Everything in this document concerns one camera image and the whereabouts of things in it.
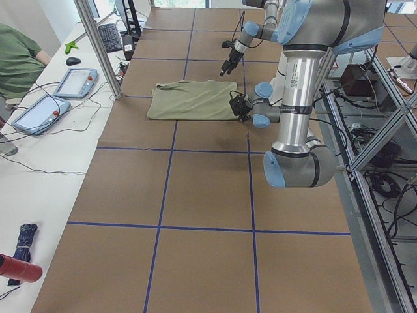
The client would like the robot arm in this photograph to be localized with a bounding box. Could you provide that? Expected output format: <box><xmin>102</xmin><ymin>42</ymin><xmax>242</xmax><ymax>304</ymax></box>
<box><xmin>220</xmin><ymin>0</ymin><xmax>287</xmax><ymax>76</ymax></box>
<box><xmin>221</xmin><ymin>1</ymin><xmax>386</xmax><ymax>188</ymax></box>

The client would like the olive green long-sleeve shirt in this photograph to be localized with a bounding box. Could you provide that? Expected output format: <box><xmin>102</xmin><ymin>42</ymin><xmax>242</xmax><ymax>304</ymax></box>
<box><xmin>147</xmin><ymin>80</ymin><xmax>237</xmax><ymax>121</ymax></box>

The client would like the person in green shirt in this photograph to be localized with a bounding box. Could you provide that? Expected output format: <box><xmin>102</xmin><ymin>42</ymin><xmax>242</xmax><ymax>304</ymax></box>
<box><xmin>1</xmin><ymin>23</ymin><xmax>51</xmax><ymax>100</ymax></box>

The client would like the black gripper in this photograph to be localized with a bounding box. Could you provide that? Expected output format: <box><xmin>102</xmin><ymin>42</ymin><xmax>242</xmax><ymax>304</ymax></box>
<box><xmin>220</xmin><ymin>40</ymin><xmax>243</xmax><ymax>77</ymax></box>
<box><xmin>229</xmin><ymin>91</ymin><xmax>253</xmax><ymax>123</ymax></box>

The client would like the green plastic clip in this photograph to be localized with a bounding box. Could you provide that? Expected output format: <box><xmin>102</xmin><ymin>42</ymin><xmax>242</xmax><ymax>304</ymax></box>
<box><xmin>65</xmin><ymin>40</ymin><xmax>79</xmax><ymax>55</ymax></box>

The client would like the folded dark blue umbrella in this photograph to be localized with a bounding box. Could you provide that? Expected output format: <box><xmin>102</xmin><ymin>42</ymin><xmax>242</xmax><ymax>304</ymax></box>
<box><xmin>7</xmin><ymin>223</ymin><xmax>39</xmax><ymax>288</ymax></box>

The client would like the far teach pendant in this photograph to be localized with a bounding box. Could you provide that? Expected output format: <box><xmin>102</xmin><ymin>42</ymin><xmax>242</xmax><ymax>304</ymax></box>
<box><xmin>53</xmin><ymin>68</ymin><xmax>98</xmax><ymax>99</ymax></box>

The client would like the red bottle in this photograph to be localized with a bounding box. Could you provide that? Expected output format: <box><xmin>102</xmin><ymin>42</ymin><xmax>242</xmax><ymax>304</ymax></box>
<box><xmin>1</xmin><ymin>254</ymin><xmax>43</xmax><ymax>283</ymax></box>

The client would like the aluminium frame post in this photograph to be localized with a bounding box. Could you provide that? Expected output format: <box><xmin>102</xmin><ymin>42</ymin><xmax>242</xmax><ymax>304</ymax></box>
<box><xmin>74</xmin><ymin>0</ymin><xmax>121</xmax><ymax>100</ymax></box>

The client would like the near teach pendant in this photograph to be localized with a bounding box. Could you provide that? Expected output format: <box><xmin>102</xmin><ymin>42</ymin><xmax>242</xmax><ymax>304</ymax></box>
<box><xmin>11</xmin><ymin>95</ymin><xmax>70</xmax><ymax>135</ymax></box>

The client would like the black keyboard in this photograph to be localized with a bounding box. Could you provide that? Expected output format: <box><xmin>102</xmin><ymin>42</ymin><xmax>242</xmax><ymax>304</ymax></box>
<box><xmin>98</xmin><ymin>23</ymin><xmax>122</xmax><ymax>53</ymax></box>

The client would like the teach pendant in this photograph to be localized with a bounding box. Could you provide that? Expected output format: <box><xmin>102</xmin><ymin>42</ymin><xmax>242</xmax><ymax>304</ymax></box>
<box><xmin>11</xmin><ymin>95</ymin><xmax>70</xmax><ymax>135</ymax></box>
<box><xmin>53</xmin><ymin>68</ymin><xmax>98</xmax><ymax>99</ymax></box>

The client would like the black power adapter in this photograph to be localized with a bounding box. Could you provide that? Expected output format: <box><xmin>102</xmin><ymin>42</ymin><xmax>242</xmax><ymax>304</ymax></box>
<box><xmin>122</xmin><ymin>35</ymin><xmax>135</xmax><ymax>61</ymax></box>

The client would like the black computer mouse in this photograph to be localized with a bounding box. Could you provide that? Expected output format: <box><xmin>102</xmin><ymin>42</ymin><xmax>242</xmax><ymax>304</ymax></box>
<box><xmin>66</xmin><ymin>57</ymin><xmax>81</xmax><ymax>66</ymax></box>

